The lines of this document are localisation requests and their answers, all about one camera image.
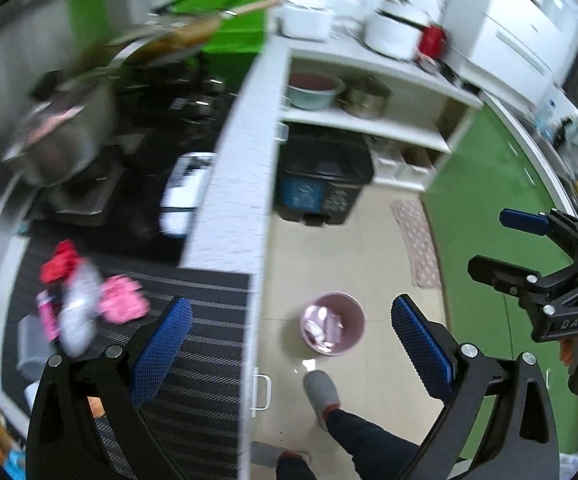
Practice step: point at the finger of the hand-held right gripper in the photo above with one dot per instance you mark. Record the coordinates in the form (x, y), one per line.
(521, 221)
(499, 271)

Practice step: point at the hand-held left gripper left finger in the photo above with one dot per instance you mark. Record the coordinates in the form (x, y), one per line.
(161, 345)

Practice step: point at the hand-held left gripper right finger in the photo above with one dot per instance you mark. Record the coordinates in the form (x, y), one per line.
(421, 345)

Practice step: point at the pink wrapper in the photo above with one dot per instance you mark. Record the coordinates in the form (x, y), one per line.
(124, 300)

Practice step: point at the pink plastic bin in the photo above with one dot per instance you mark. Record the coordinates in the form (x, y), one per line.
(355, 312)

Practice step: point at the clear plastic bag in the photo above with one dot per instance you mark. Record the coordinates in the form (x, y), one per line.
(80, 305)

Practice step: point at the red wrapper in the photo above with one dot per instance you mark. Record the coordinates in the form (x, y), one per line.
(60, 262)

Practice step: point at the green corner cabinet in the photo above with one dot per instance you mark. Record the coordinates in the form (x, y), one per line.
(484, 185)

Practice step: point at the black striped counter mat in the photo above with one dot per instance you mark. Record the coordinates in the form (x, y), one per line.
(209, 320)

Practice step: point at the pink dotted floor mat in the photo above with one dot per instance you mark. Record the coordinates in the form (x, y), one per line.
(416, 245)

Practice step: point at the white crumpled paper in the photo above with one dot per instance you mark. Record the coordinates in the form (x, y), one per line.
(321, 327)

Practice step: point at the white bottle with blue label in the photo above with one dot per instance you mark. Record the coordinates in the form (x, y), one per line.
(549, 120)

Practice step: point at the grey slipper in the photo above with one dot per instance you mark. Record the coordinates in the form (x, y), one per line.
(264, 452)
(321, 392)

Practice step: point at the person's right leg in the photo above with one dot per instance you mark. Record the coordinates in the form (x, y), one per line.
(369, 445)

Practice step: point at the person's leg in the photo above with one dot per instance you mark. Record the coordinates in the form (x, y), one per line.
(369, 445)
(294, 470)

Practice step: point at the white storage box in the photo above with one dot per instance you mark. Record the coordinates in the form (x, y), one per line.
(416, 177)
(386, 167)

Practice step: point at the pink snack packet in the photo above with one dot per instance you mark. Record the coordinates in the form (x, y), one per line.
(48, 317)

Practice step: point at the grey plastic container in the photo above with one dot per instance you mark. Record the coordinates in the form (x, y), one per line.
(34, 350)

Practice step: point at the black gas stove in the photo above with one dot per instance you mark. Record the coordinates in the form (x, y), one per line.
(144, 210)

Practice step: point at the person's left leg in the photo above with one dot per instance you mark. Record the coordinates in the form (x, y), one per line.
(294, 470)

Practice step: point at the white shelf unit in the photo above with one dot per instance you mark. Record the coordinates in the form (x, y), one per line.
(369, 127)

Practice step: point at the steel steamer pot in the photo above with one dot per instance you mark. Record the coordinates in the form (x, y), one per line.
(366, 102)

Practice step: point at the red container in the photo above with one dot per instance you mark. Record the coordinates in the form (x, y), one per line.
(431, 42)

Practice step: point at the white kitchen appliance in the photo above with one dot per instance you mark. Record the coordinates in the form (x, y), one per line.
(509, 15)

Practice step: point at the black and blue pedal bin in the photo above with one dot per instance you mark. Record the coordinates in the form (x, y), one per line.
(319, 160)

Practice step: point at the large steel pot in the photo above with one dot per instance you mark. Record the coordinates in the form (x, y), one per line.
(64, 140)

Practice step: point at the teal plastic basin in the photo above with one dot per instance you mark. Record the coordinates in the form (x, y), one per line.
(314, 97)

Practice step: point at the white rice cooker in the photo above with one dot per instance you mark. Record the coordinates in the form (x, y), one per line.
(306, 10)

